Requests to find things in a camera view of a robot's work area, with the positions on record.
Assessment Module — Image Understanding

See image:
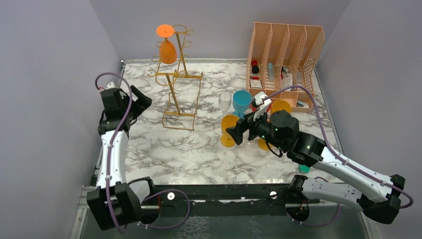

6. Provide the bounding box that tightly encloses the white red labelled box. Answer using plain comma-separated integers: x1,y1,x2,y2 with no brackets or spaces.
250,76,262,89

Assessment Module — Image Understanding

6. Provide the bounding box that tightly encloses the red black small bottle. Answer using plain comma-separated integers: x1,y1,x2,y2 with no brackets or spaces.
251,60,260,74

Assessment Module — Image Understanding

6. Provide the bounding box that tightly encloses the yellow front wine glass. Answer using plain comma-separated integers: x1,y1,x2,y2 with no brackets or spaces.
270,100,292,114

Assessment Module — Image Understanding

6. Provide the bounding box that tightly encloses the light blue tube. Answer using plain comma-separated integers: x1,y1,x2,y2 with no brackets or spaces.
268,62,274,81

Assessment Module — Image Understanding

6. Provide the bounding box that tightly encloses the blue plastic wine glass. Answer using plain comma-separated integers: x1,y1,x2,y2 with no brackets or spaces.
232,90,252,119

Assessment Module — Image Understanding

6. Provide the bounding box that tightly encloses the black mounting rail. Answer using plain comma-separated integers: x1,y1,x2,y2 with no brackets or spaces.
141,183,319,217

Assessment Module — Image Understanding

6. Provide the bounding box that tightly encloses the peach plastic file organizer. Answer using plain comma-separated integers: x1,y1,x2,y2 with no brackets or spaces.
246,22,324,113

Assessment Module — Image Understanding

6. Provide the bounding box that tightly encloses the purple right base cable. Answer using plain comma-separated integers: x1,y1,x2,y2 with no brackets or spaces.
285,204,341,230

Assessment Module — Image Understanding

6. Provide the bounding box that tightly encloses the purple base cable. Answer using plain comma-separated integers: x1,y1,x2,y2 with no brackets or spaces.
138,188,191,230
285,204,341,230

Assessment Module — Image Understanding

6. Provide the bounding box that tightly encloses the gold wire glass rack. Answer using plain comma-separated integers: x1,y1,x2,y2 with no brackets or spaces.
147,24,204,131

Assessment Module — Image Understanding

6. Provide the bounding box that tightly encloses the green small block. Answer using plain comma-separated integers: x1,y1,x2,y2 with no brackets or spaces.
299,165,310,174

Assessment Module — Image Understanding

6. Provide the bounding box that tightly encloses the orange wine glass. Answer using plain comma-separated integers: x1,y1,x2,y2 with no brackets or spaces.
156,24,177,64

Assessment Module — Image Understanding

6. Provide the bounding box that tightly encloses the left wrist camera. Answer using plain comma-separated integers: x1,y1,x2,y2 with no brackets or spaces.
97,81,116,93

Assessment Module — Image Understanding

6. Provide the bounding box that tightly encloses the clear wine glass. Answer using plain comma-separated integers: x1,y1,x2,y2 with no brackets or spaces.
218,91,232,118

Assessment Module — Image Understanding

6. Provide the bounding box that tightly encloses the yellow wine glass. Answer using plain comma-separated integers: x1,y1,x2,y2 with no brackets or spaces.
270,100,292,114
219,114,240,148
258,138,271,151

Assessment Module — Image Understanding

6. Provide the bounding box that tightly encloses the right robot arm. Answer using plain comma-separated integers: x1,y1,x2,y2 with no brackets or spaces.
225,110,405,224

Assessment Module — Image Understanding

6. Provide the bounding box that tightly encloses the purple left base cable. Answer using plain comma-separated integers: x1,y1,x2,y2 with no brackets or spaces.
138,188,191,230

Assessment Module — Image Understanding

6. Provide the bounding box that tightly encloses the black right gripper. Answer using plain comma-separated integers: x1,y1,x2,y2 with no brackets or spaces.
226,106,287,151

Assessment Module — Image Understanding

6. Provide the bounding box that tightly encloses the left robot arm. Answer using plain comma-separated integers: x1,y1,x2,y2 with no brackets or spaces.
87,86,157,231

